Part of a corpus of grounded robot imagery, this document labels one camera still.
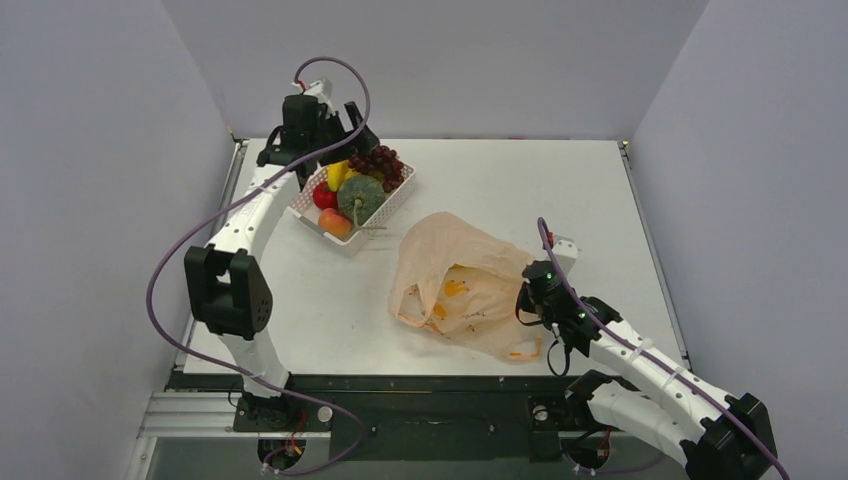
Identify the yellow fruit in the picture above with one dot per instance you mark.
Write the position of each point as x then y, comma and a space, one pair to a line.
337, 173

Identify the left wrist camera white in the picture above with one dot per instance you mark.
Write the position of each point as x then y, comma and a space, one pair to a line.
320, 89

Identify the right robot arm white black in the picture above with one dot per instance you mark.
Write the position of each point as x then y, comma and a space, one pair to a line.
708, 431

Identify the fake peach orange red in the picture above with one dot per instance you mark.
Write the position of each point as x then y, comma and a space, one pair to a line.
334, 223

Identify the aluminium rail frame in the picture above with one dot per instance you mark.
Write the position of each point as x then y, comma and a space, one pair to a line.
184, 436

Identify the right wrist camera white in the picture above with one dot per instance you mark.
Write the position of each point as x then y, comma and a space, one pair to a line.
564, 250

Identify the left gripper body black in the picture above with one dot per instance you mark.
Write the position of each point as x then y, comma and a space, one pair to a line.
332, 130

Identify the dark red fruit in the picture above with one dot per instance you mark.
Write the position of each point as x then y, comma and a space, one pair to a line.
381, 163

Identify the fake red tomato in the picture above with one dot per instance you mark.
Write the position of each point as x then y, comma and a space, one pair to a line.
324, 197

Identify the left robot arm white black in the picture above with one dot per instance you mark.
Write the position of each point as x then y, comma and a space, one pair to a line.
227, 289

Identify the white perforated plastic basket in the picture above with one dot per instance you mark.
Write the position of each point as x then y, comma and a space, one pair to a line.
304, 211

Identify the fake green netted melon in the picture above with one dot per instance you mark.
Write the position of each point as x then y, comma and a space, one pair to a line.
359, 198

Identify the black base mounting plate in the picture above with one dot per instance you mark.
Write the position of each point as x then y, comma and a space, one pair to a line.
425, 418

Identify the translucent orange plastic bag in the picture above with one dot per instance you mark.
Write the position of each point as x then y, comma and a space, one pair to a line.
461, 284

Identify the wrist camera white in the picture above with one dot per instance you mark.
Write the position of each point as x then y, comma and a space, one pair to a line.
564, 250
320, 89

